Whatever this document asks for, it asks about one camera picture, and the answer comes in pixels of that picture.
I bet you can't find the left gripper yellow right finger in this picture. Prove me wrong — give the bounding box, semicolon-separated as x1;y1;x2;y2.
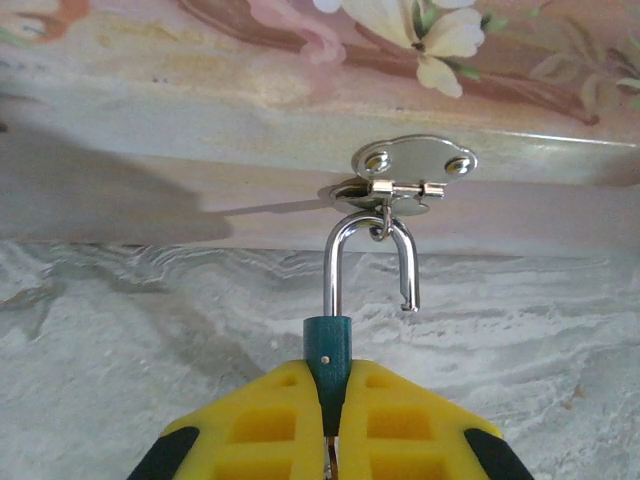
333;359;534;480

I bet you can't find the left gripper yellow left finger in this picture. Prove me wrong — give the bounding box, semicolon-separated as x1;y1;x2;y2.
127;358;331;480

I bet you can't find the small metal key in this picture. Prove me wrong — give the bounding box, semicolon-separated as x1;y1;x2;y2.
323;433;342;480

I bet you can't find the teal padlock with silver shackle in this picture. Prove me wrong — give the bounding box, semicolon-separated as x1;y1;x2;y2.
302;209;421;439

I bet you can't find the silver metal box hasp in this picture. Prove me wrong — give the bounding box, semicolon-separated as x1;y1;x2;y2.
319;133;479;219

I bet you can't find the floral pink storage box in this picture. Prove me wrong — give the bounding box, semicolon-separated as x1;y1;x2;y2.
0;0;640;262

